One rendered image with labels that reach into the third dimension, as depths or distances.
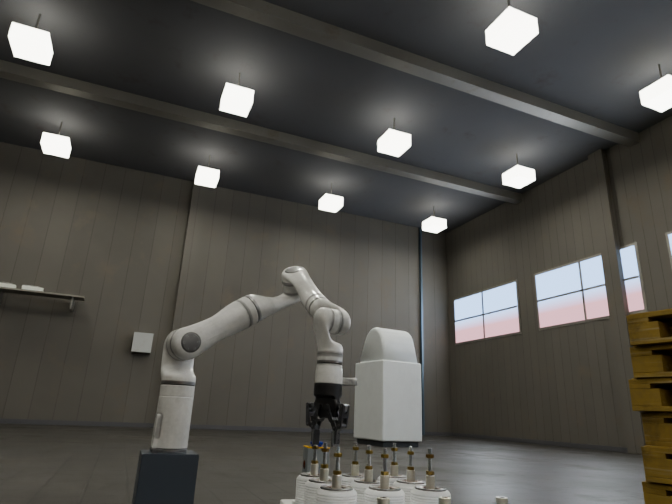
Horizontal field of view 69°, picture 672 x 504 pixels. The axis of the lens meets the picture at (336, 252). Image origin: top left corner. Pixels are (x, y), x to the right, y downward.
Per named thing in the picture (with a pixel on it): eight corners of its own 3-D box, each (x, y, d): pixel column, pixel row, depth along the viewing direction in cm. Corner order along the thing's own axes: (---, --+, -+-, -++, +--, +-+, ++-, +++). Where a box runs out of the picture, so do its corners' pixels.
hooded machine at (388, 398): (424, 447, 697) (422, 328, 750) (379, 447, 667) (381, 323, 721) (393, 443, 768) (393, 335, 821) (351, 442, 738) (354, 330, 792)
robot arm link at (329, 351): (318, 361, 127) (347, 364, 131) (321, 303, 132) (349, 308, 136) (306, 363, 133) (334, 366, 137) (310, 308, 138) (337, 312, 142)
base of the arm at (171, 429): (151, 453, 124) (161, 383, 130) (149, 450, 132) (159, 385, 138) (188, 453, 128) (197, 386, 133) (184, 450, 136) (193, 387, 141)
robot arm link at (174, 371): (164, 327, 142) (155, 389, 136) (175, 323, 134) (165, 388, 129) (195, 331, 147) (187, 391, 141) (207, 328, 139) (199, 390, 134)
